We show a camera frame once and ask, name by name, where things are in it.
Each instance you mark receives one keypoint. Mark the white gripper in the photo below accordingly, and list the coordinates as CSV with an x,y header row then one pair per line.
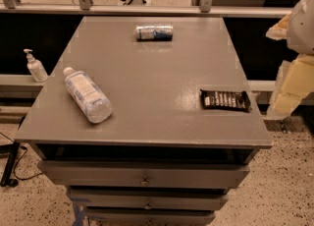
x,y
302,26

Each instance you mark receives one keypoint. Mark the silver blue redbull can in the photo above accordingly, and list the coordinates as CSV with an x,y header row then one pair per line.
x,y
154,32

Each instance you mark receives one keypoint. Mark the black snack packet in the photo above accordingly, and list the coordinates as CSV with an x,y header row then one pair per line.
x,y
226,100

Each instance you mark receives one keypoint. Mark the grey drawer cabinet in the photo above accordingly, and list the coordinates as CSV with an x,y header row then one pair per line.
x,y
160,158

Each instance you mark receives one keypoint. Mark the clear plastic water bottle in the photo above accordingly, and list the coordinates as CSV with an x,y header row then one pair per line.
x,y
88,96

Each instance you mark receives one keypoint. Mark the white pump dispenser bottle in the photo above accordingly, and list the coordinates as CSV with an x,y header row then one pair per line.
x,y
35,67

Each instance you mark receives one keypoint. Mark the black stand leg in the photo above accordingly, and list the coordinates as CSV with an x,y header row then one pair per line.
x,y
10,151

